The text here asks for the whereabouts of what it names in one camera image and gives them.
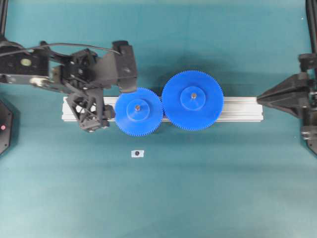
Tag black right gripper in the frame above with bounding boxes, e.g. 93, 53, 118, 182
257, 53, 317, 149

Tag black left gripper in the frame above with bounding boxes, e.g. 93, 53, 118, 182
49, 49, 118, 132

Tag small blue gear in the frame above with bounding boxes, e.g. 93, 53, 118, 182
114, 87, 163, 137

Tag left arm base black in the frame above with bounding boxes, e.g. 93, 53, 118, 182
0, 97, 20, 158

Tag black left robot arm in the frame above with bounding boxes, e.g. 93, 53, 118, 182
0, 37, 115, 132

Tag large blue gear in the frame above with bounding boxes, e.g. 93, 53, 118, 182
161, 70, 224, 131

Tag white tape marker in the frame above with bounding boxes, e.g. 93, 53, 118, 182
131, 150, 145, 158

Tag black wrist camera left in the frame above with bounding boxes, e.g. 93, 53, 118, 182
112, 40, 138, 93

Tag aluminium extrusion rail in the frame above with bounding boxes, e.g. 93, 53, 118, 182
61, 96, 264, 122

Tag black right frame post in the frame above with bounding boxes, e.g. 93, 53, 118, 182
306, 0, 317, 53

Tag black frame post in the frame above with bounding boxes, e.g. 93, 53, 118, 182
306, 0, 317, 53
0, 0, 8, 41

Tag black left frame post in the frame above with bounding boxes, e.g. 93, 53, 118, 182
0, 0, 8, 41

